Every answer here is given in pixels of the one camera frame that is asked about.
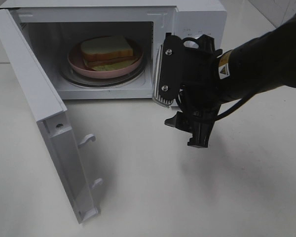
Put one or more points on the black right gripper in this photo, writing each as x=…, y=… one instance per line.
x=198, y=96

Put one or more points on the toast sandwich with lettuce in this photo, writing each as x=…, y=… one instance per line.
x=107, y=53

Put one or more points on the white microwave door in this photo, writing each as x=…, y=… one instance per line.
x=50, y=115

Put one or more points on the pink round plate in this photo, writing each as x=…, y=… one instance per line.
x=101, y=71

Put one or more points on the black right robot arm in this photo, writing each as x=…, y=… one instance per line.
x=259, y=65

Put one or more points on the white upper power knob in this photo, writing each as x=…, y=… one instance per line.
x=191, y=42

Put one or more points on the glass microwave turntable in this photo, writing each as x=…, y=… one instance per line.
x=73, y=77

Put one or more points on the white microwave oven body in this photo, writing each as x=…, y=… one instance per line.
x=38, y=34

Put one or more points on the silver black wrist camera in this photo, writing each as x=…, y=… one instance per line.
x=169, y=68

